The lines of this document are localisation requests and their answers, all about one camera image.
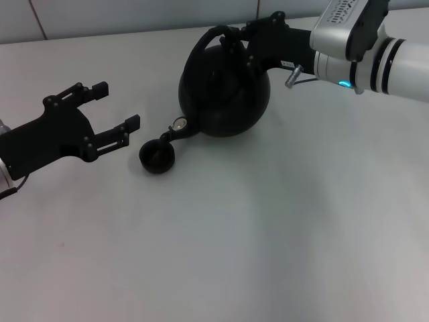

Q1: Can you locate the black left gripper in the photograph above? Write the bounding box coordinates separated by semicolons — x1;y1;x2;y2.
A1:
0;81;141;182

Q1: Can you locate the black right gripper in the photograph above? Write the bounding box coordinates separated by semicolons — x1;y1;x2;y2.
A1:
219;11;318;74

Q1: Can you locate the black round teapot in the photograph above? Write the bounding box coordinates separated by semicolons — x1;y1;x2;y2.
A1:
161;25;271;144

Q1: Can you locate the small black teacup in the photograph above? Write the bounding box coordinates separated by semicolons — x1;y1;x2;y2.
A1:
138;138;176;175

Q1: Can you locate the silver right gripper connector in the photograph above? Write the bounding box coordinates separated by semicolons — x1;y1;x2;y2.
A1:
284;65;304;89

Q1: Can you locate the grey right gripper cable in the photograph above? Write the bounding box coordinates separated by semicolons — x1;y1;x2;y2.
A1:
295;76;340;87

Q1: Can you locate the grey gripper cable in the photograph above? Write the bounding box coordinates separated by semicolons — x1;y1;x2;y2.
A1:
295;76;340;87
0;176;28;201

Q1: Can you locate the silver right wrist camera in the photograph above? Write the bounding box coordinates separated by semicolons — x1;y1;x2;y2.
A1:
308;0;391;63

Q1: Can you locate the grey left gripper cable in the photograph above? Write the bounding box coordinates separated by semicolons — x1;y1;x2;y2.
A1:
0;176;28;201

